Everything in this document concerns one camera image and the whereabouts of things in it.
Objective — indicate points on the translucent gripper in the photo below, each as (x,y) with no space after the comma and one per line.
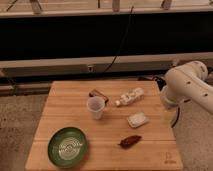
(168,116)

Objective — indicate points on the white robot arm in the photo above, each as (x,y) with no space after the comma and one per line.
(185,82)

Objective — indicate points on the white rectangular sponge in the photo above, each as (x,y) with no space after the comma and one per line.
(137,119)

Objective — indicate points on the dark brown chili pepper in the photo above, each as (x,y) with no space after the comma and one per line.
(129,141)

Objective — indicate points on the brown rectangular bar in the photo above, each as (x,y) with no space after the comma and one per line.
(95,92)

